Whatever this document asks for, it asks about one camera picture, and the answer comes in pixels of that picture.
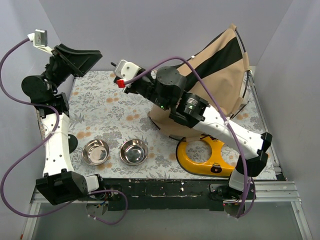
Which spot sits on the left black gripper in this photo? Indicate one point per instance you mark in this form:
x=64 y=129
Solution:
x=66 y=61

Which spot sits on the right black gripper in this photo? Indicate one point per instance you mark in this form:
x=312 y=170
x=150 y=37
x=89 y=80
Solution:
x=141 y=83

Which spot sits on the beige fabric pet tent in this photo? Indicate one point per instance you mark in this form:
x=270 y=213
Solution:
x=170 y=128

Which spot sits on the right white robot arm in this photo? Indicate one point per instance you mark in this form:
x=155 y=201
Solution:
x=168 y=91

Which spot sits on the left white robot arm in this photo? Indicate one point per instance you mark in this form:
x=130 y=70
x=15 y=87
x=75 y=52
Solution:
x=60 y=183

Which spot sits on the floral table mat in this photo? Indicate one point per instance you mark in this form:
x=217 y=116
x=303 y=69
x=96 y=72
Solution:
x=100 y=110

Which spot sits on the right steel bowl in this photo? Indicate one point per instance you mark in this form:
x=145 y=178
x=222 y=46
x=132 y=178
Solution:
x=133 y=152

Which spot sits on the steel bowl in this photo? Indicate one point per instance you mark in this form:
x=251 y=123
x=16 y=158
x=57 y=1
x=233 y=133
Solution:
x=133 y=152
x=95 y=152

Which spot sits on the left steel bowl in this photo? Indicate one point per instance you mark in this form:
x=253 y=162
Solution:
x=95 y=152

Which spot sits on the yellow double bowl holder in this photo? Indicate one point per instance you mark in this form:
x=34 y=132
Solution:
x=214 y=166

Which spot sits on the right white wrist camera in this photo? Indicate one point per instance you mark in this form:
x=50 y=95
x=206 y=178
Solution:
x=125 y=71

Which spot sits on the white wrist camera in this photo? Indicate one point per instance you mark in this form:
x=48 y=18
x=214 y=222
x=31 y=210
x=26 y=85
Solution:
x=39 y=39
x=125 y=71

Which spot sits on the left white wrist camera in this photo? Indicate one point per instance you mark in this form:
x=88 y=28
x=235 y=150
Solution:
x=39 y=39

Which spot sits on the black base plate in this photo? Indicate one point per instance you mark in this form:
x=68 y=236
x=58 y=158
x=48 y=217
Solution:
x=155 y=192

